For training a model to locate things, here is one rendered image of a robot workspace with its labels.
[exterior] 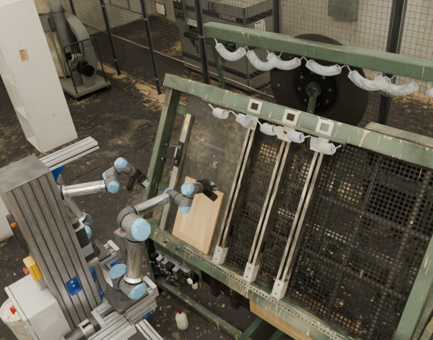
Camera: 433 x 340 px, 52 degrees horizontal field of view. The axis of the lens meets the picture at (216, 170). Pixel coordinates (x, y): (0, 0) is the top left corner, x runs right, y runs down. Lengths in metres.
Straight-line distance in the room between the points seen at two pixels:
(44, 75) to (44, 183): 4.19
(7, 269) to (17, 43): 2.86
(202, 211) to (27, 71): 3.84
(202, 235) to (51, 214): 1.21
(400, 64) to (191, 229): 1.84
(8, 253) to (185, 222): 2.49
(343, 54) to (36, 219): 2.10
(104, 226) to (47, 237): 2.57
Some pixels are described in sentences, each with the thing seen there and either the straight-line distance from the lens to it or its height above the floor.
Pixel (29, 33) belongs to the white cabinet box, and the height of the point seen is 1.66.
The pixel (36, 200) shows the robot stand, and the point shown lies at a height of 1.89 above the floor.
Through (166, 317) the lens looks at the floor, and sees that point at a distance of 4.16.
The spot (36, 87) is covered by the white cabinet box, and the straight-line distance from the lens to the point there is 6.57.
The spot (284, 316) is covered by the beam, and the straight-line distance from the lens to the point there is 3.04.
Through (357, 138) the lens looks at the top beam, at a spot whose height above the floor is 1.92.
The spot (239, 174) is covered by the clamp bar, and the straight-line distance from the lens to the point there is 3.05.
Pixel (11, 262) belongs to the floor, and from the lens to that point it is 5.24.
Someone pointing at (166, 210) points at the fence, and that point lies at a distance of 3.53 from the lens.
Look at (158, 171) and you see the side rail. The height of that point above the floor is 1.23.
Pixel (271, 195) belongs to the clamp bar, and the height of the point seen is 1.44.
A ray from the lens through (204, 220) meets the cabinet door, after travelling 3.31.
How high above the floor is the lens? 3.29
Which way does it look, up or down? 35 degrees down
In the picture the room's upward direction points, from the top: 7 degrees counter-clockwise
